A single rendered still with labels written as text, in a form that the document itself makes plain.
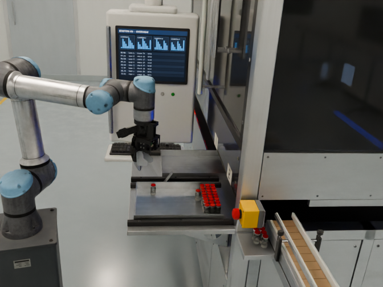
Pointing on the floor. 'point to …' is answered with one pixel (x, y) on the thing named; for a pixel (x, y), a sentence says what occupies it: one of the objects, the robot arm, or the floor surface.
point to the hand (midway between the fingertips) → (138, 166)
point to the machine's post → (255, 123)
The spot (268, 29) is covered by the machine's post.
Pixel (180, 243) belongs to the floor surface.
